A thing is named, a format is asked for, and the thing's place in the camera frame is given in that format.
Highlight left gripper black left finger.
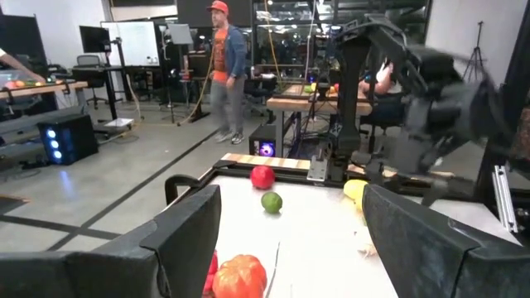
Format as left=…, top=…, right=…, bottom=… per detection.
left=0, top=185, right=222, bottom=298

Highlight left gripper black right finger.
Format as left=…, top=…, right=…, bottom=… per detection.
left=361, top=184, right=530, bottom=298

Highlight red bell pepper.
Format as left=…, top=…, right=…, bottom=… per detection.
left=202, top=250, right=219, bottom=297

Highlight person's forearm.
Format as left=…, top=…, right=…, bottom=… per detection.
left=0, top=48, right=46, bottom=84

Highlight wooden desk with produce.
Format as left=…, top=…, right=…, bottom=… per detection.
left=0, top=79, right=89, bottom=101

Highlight black tripod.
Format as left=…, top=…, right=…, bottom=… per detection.
left=461, top=20, right=489, bottom=84

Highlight seated person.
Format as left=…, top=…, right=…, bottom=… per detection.
left=358, top=60, right=403, bottom=97

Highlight silver aluminium extrusion bar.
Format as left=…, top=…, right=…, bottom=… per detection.
left=491, top=165, right=519, bottom=234

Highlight yellow lemon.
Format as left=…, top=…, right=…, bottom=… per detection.
left=343, top=179, right=369, bottom=213

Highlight orange ribbed tomato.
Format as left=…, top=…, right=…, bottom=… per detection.
left=211, top=254, right=268, bottom=298

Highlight black computer tower blue lights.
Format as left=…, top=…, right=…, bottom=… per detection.
left=36, top=113, right=99, bottom=166

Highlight wooden workbench table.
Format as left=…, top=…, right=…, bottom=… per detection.
left=266, top=84, right=373, bottom=158

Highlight green lime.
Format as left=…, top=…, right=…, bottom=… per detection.
left=260, top=191, right=284, bottom=215

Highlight red apple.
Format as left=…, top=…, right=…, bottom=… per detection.
left=249, top=165, right=277, bottom=191

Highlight wooden table edge strip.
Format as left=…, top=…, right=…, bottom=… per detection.
left=220, top=152, right=311, bottom=171

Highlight black computer tower purple fan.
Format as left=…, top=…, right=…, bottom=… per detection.
left=248, top=123, right=277, bottom=158

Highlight black office chair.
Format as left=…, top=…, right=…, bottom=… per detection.
left=72, top=54, right=109, bottom=110

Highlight standing person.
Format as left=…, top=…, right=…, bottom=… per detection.
left=205, top=0, right=249, bottom=146

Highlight whiteboard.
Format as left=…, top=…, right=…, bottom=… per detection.
left=100, top=20, right=161, bottom=68

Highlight small black monitor on stand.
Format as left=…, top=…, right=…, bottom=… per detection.
left=79, top=25, right=113, bottom=55

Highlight large black screen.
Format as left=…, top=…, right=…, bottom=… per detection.
left=0, top=14, right=48, bottom=68

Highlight black curved handle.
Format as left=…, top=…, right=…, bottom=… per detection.
left=164, top=174, right=203, bottom=206

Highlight silver metal bracket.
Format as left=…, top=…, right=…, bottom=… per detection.
left=306, top=155, right=330, bottom=183

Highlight black table edge frame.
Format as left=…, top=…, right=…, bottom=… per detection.
left=177, top=159, right=494, bottom=204

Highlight yellow hanging cable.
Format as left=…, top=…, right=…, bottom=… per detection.
left=263, top=0, right=284, bottom=86

